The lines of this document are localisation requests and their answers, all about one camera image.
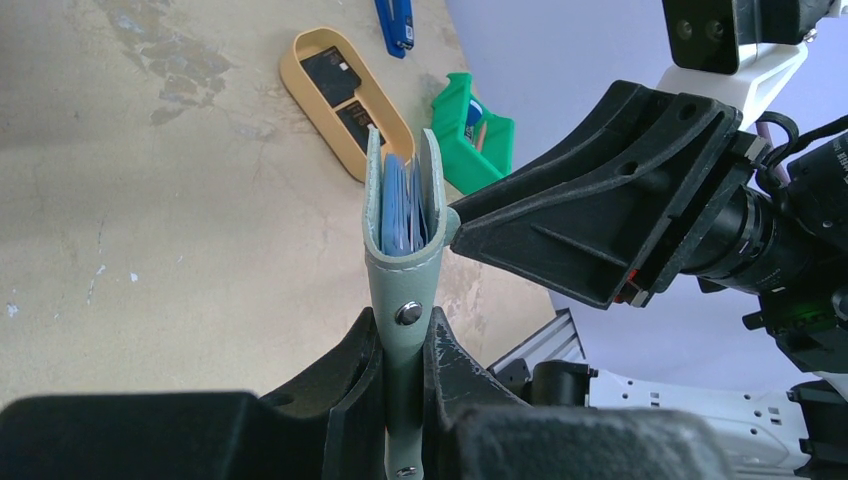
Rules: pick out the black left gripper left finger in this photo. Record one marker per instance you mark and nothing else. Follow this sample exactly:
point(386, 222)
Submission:
point(325, 423)

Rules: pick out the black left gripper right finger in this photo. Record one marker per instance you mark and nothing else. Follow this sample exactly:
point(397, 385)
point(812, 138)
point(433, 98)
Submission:
point(475, 428)

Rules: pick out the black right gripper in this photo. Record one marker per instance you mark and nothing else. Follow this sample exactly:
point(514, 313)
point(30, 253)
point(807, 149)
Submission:
point(615, 210)

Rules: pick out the green card holder wallet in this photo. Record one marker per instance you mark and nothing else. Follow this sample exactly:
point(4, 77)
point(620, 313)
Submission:
point(403, 290)

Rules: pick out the black card stack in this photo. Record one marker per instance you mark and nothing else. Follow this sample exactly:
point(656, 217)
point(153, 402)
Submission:
point(332, 75)

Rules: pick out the green bin with pens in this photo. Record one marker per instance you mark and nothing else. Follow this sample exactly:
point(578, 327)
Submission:
point(476, 144)

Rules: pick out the blue stapler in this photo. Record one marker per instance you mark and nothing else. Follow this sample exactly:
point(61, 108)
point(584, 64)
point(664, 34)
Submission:
point(397, 26)

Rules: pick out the orange oval tray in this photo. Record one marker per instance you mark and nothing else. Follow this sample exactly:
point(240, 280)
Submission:
point(395, 136)

